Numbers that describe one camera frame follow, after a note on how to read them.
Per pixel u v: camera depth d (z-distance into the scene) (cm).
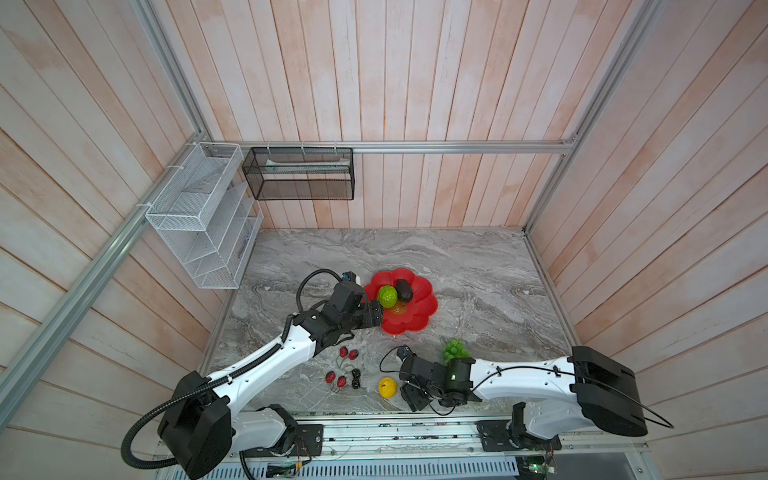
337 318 60
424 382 60
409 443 74
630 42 73
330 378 82
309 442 73
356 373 84
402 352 74
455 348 84
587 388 42
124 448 37
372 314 73
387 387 77
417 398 70
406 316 96
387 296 93
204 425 39
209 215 72
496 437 73
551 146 94
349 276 74
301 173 105
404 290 97
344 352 87
